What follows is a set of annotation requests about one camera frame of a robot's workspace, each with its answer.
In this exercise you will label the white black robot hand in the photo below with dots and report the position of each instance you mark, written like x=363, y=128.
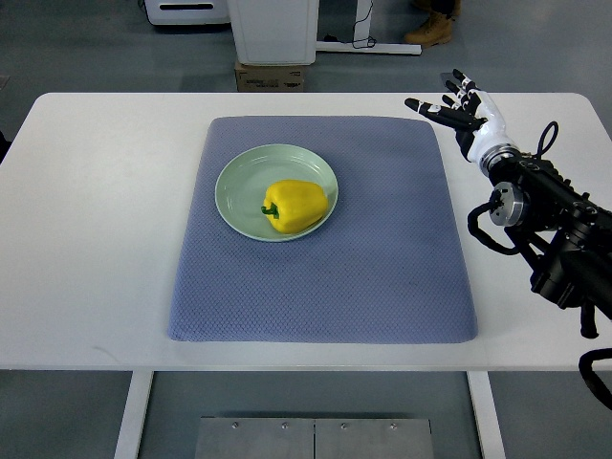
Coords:
x=471, y=113

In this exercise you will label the yellow bell pepper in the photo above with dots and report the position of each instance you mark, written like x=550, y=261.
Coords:
x=292, y=206

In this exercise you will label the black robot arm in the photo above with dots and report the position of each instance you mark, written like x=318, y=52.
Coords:
x=564, y=237

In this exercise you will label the grey floor socket plate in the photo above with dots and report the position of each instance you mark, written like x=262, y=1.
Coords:
x=448, y=78

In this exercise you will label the light green plate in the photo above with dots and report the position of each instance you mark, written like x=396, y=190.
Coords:
x=242, y=184

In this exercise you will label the blue quilted mat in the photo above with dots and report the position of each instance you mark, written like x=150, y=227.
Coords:
x=386, y=267

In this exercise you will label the white desk foot bar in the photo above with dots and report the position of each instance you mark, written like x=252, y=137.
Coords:
x=368, y=48

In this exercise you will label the white cabinet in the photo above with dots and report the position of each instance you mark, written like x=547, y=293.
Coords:
x=274, y=32

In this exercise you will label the cardboard box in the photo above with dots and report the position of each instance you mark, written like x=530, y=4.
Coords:
x=269, y=79

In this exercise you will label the white appliance with slot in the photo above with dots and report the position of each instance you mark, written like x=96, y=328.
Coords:
x=186, y=13

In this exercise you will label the white table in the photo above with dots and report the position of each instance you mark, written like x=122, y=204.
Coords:
x=167, y=255

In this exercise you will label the grey metal base plate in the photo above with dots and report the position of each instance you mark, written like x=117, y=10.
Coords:
x=258, y=437

